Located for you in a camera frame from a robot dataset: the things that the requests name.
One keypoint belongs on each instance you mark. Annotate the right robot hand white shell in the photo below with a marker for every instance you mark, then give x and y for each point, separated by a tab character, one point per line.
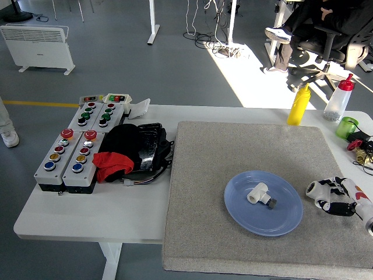
357	195

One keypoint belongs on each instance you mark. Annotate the large white tee pipe fitting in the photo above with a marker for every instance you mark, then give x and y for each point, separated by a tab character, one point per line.
313	189

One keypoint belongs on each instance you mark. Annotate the small white tee pipe fitting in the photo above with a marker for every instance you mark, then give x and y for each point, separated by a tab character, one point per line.
258	195

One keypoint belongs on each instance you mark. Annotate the blue plate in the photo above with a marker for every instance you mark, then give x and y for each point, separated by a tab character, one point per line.
262	221

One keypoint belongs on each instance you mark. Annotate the black power adapter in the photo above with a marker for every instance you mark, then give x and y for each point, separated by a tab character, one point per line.
360	135

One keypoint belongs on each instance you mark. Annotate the green translucent cup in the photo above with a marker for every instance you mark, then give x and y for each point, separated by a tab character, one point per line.
345	128

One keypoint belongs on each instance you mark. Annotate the clear squeeze bottle red cap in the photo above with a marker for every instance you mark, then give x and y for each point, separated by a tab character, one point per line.
338	102

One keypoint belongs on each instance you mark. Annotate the yellow squeeze bottle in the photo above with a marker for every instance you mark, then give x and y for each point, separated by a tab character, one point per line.
298	108

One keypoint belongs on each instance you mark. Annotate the black office chair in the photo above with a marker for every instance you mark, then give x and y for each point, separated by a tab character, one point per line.
335	49

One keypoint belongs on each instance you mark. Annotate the grey-brown mat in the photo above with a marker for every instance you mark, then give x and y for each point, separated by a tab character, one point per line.
209	181

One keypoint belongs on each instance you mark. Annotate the person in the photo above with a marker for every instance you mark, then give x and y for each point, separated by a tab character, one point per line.
6	125
309	17

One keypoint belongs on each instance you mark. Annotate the white desk leg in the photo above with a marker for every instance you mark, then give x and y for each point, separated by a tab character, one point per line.
231	23
153	29
277	29

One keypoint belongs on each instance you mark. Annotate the black foot pedal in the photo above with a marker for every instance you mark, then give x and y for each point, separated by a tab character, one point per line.
148	146

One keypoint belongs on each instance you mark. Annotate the white plastic lid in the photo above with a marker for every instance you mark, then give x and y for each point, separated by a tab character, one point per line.
139	109

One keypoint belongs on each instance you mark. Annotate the black cloth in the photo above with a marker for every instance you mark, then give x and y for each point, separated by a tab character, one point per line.
122	140

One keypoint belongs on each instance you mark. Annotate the red cloth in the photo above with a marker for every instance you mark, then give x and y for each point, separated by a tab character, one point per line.
113	163

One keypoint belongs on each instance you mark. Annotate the three-button control box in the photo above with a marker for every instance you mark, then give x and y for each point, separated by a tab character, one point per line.
115	115
77	115

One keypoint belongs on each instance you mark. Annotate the white table leg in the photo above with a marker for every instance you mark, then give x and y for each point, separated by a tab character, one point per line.
110	262

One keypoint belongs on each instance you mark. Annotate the white table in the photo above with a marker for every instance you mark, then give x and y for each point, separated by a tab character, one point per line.
87	216

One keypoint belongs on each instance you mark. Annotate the five-button control box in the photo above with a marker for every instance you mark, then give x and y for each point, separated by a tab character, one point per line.
55	172
84	175

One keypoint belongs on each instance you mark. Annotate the metal chair legs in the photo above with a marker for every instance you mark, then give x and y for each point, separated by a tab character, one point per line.
80	11

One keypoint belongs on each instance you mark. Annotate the white electric heater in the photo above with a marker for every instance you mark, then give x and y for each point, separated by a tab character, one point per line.
38	46

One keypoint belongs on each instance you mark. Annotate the black fan base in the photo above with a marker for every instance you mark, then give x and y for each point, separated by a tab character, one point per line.
17	16

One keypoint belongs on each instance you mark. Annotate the white red-green switch box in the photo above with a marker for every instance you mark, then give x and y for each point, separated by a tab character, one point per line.
118	98

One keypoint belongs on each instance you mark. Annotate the grey small switch box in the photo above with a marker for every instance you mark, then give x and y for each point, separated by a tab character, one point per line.
91	98

